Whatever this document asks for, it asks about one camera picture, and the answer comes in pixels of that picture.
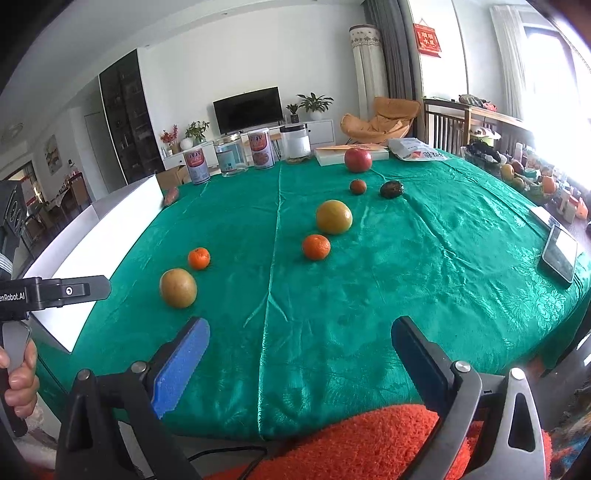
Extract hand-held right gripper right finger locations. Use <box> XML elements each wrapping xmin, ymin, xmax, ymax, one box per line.
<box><xmin>390</xmin><ymin>316</ymin><xmax>552</xmax><ymax>480</ymax></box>

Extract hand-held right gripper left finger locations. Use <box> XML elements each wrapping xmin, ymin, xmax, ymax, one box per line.
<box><xmin>55</xmin><ymin>316</ymin><xmax>211</xmax><ymax>480</ymax></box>

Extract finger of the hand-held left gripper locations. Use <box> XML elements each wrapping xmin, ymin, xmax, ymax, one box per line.
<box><xmin>39</xmin><ymin>275</ymin><xmax>112</xmax><ymax>309</ymax></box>

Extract person's left hand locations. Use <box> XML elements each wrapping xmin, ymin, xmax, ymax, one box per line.
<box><xmin>0</xmin><ymin>340</ymin><xmax>40</xmax><ymax>419</ymax></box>

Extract white cardboard box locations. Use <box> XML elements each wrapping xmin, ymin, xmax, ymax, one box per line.
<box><xmin>23</xmin><ymin>175</ymin><xmax>165</xmax><ymax>354</ymax></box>

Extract yellow-brown pear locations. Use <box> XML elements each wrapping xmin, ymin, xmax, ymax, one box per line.
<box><xmin>159</xmin><ymin>268</ymin><xmax>198</xmax><ymax>309</ymax></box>

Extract orange fuzzy trousers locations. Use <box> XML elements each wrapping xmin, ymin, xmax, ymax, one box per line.
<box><xmin>203</xmin><ymin>404</ymin><xmax>553</xmax><ymax>480</ymax></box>

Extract green tablecloth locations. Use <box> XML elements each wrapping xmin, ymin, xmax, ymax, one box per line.
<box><xmin>34</xmin><ymin>148</ymin><xmax>591</xmax><ymax>441</ymax></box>

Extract brown cardboard carton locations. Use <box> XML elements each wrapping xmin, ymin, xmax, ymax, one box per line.
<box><xmin>154</xmin><ymin>165</ymin><xmax>191</xmax><ymax>191</ymax></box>

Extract large yellow orange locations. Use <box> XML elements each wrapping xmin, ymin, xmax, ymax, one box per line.
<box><xmin>316</xmin><ymin>199</ymin><xmax>353</xmax><ymax>235</ymax></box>

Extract small labelled tin can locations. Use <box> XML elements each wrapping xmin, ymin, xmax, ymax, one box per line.
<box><xmin>184</xmin><ymin>147</ymin><xmax>212</xmax><ymax>186</ymax></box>

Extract smartphone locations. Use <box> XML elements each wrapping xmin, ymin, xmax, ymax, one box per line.
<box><xmin>540</xmin><ymin>224</ymin><xmax>579</xmax><ymax>284</ymax></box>

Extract red flower arrangement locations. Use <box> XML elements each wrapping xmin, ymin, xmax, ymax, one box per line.
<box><xmin>160</xmin><ymin>124</ymin><xmax>180</xmax><ymax>157</ymax></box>

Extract dark display cabinet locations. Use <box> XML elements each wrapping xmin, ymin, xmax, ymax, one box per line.
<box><xmin>98</xmin><ymin>48</ymin><xmax>165</xmax><ymax>185</ymax></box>

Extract white card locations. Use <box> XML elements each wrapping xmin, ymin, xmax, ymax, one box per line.
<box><xmin>530</xmin><ymin>206</ymin><xmax>561</xmax><ymax>228</ymax></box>

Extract leafy plant in white pot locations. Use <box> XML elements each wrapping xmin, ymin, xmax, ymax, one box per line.
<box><xmin>185</xmin><ymin>121</ymin><xmax>211</xmax><ymax>151</ymax></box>

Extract clear glass jar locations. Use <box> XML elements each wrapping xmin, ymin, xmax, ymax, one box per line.
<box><xmin>215</xmin><ymin>135</ymin><xmax>250</xmax><ymax>178</ymax></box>

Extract basket of toy fruit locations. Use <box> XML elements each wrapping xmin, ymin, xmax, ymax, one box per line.
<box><xmin>500</xmin><ymin>159</ymin><xmax>560</xmax><ymax>204</ymax></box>

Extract white snack bag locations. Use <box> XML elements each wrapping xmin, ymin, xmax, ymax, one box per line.
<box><xmin>387</xmin><ymin>137</ymin><xmax>450</xmax><ymax>162</ymax></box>

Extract red apple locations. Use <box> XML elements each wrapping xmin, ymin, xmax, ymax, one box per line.
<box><xmin>344</xmin><ymin>148</ymin><xmax>373</xmax><ymax>173</ymax></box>

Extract white flat box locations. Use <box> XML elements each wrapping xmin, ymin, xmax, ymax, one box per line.
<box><xmin>314</xmin><ymin>144</ymin><xmax>390</xmax><ymax>167</ymax></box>

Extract large labelled tin can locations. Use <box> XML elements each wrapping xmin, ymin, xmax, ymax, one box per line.
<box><xmin>248</xmin><ymin>128</ymin><xmax>276</xmax><ymax>171</ymax></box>

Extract orange envelope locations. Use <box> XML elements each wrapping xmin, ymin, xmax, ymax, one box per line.
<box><xmin>318</xmin><ymin>143</ymin><xmax>385</xmax><ymax>152</ymax></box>

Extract wooden bench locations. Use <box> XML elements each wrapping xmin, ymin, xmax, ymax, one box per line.
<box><xmin>422</xmin><ymin>98</ymin><xmax>536</xmax><ymax>160</ymax></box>

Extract orange lounge chair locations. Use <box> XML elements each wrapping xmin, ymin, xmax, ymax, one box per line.
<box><xmin>341</xmin><ymin>96</ymin><xmax>422</xmax><ymax>145</ymax></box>

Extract flat screen television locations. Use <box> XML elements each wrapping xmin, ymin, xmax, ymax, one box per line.
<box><xmin>213</xmin><ymin>86</ymin><xmax>284</xmax><ymax>136</ymax></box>

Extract black-lidded plastic jar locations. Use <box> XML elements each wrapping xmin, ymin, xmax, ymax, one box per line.
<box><xmin>280</xmin><ymin>124</ymin><xmax>312</xmax><ymax>165</ymax></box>

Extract white television cabinet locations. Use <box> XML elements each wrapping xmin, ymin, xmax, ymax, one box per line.
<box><xmin>163</xmin><ymin>119</ymin><xmax>335</xmax><ymax>171</ymax></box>

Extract large potted green plant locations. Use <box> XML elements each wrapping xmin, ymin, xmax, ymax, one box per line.
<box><xmin>298</xmin><ymin>92</ymin><xmax>334</xmax><ymax>121</ymax></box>

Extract covered standing air conditioner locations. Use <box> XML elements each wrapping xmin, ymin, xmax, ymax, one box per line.
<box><xmin>349</xmin><ymin>24</ymin><xmax>389</xmax><ymax>121</ymax></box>

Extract grey curtain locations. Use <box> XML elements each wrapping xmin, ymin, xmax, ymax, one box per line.
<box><xmin>369</xmin><ymin>0</ymin><xmax>428</xmax><ymax>139</ymax></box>

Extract white sheer curtain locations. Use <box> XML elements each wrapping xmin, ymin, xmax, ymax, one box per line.
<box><xmin>489</xmin><ymin>4</ymin><xmax>527</xmax><ymax>121</ymax></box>

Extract black cable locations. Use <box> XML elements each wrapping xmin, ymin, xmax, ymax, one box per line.
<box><xmin>187</xmin><ymin>444</ymin><xmax>269</xmax><ymax>480</ymax></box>

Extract framed wall picture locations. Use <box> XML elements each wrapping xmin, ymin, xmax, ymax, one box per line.
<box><xmin>44</xmin><ymin>135</ymin><xmax>63</xmax><ymax>175</ymax></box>

